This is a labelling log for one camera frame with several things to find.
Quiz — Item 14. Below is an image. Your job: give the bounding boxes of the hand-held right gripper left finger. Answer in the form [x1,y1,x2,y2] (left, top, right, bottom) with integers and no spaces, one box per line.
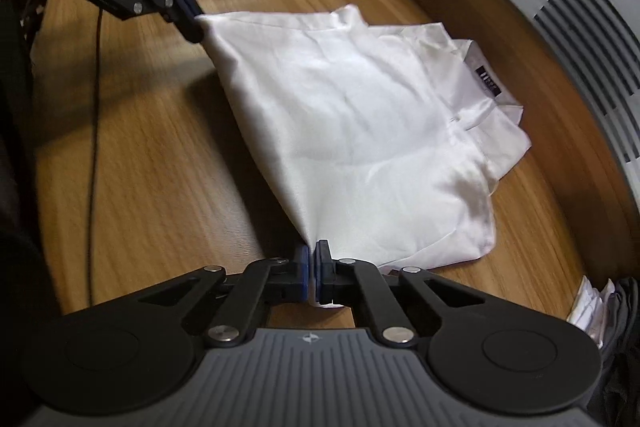
[139,244,314,349]

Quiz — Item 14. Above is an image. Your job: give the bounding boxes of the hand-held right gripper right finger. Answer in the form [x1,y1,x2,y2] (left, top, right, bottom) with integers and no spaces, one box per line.
[314,239,486,349]

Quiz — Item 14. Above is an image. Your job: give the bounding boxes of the cream short-sleeved shirt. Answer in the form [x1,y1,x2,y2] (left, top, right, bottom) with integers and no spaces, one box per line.
[197,4,532,308]

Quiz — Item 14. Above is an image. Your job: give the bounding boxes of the stack of folded clothes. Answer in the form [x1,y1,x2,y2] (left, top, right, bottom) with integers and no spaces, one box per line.
[567,276,640,408]

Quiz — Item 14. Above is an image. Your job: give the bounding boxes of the black cable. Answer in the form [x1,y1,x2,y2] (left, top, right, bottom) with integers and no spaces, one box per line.
[86,7,105,305]

